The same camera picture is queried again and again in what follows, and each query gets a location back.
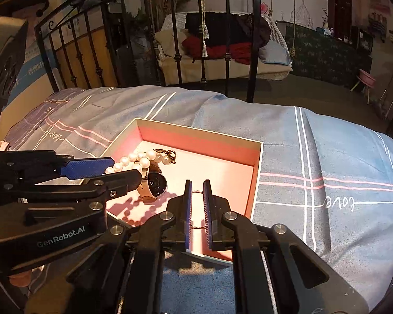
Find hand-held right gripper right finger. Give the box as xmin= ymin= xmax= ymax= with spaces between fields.
xmin=203 ymin=179 xmax=370 ymax=314

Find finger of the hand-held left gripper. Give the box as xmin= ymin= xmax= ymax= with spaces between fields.
xmin=5 ymin=169 xmax=143 ymax=210
xmin=0 ymin=150 xmax=116 ymax=187

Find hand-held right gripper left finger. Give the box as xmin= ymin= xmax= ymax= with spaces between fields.
xmin=25 ymin=180 xmax=193 ymax=314

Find thin gold hoop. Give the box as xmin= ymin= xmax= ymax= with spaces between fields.
xmin=191 ymin=189 xmax=206 ymax=230

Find white pearl bracelet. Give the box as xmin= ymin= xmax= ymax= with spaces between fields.
xmin=104 ymin=149 xmax=178 ymax=175

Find rose gold watch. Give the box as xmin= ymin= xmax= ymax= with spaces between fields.
xmin=135 ymin=166 xmax=168 ymax=205

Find pink jewelry box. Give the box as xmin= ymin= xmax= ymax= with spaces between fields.
xmin=79 ymin=118 xmax=264 ymax=266

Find blue and white board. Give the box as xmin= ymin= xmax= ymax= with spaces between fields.
xmin=3 ymin=42 xmax=60 ymax=106

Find blue plaid bed sheet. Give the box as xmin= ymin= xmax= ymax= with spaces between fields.
xmin=0 ymin=85 xmax=393 ymax=314

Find grey appliance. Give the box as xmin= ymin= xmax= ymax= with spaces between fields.
xmin=0 ymin=16 xmax=29 ymax=100

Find white wicker swing chair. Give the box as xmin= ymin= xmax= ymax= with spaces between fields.
xmin=155 ymin=10 xmax=294 ymax=86

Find red cloth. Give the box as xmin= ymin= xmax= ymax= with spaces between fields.
xmin=181 ymin=35 xmax=253 ymax=66

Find light blue cushion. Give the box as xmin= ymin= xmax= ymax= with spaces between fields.
xmin=258 ymin=41 xmax=291 ymax=66

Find black clothes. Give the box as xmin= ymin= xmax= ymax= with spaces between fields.
xmin=185 ymin=11 xmax=272 ymax=50

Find green floral covered counter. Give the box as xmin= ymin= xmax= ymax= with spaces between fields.
xmin=276 ymin=20 xmax=373 ymax=89

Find pink stool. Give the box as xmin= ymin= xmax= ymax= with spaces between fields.
xmin=350 ymin=69 xmax=376 ymax=104

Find white tassel cord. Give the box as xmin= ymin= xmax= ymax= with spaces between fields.
xmin=197 ymin=0 xmax=211 ymax=58

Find black metal bed frame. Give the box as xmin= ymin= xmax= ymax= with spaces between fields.
xmin=34 ymin=0 xmax=266 ymax=104

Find swing rope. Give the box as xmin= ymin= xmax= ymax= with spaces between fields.
xmin=289 ymin=0 xmax=298 ymax=63

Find wall poster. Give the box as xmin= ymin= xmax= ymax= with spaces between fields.
xmin=261 ymin=0 xmax=330 ymax=31

